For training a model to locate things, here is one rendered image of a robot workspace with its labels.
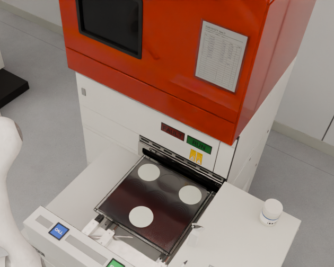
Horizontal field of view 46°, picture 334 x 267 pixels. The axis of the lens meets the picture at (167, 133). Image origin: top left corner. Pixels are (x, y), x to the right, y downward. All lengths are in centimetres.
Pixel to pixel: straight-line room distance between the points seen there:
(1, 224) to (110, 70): 79
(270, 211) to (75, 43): 102
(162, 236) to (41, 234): 46
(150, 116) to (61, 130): 164
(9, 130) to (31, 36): 335
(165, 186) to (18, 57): 268
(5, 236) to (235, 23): 87
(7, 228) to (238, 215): 90
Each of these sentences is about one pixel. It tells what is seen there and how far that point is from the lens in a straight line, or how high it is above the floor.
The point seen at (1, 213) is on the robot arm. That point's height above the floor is 140.
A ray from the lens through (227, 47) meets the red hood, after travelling 127.
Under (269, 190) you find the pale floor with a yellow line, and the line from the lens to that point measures 301.
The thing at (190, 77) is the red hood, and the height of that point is 146.
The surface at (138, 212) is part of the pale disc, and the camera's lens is 167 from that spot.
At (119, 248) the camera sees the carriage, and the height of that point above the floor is 88.
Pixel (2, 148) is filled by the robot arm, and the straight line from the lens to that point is 108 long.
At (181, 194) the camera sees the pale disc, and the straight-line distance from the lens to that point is 174.
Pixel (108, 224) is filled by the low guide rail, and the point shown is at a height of 85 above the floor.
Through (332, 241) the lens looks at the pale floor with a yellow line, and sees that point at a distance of 294.
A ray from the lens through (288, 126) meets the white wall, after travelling 338.
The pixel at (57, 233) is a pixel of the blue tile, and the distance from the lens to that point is 158.
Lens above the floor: 231
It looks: 46 degrees down
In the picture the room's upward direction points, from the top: 5 degrees clockwise
